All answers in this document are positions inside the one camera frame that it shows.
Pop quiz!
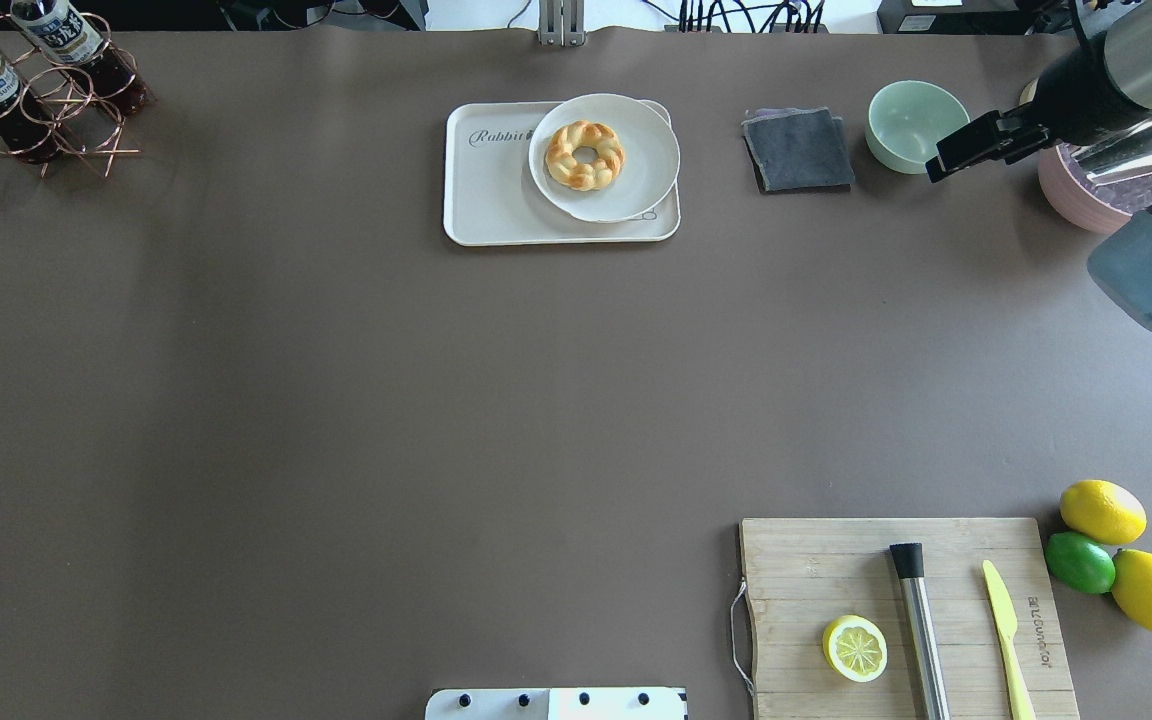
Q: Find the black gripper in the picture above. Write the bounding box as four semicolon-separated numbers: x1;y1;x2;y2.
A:
925;45;1137;183

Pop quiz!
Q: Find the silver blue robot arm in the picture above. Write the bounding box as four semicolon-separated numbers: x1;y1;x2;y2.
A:
925;1;1152;331

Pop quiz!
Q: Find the cream serving tray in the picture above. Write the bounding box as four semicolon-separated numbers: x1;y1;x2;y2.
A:
444;100;681;247

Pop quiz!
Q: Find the far tea bottle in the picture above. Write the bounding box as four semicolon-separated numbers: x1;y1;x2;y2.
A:
9;1;151;118

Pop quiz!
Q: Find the mint green bowl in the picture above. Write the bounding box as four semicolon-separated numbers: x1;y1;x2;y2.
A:
865;79;970;176

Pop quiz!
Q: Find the pink bowl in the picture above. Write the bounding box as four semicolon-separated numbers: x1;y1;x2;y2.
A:
1038;143;1152;234

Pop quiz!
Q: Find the metal whisk in bowl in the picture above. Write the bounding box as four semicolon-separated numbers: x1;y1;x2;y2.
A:
1070;118;1152;185

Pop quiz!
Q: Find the grey folded cloth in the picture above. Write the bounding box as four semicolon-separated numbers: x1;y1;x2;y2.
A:
741;108;855;194

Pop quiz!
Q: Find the white plate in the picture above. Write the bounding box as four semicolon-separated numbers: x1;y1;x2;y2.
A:
525;94;681;223

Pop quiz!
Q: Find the whole lemon near board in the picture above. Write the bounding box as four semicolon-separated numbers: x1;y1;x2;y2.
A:
1059;479;1149;546

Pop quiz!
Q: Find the steel black-tipped muddler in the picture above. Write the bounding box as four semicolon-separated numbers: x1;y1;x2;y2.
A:
890;541;952;719

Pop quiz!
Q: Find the green lime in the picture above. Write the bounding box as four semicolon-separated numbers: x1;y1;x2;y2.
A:
1044;530;1117;594

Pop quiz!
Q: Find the yellow plastic knife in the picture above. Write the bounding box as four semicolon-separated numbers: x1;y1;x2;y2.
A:
980;559;1037;720

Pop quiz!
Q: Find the wooden cutting board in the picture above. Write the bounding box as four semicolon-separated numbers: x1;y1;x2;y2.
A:
738;518;1079;719

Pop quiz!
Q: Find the half lemon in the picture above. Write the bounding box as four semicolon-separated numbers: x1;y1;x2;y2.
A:
820;614;888;683

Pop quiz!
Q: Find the braided ring donut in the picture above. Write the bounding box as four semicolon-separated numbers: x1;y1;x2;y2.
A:
545;120;626;192

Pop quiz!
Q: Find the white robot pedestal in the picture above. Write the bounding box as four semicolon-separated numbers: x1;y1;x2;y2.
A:
424;685;689;719

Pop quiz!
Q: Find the copper wire bottle rack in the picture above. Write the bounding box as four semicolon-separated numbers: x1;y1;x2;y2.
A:
0;1;156;177

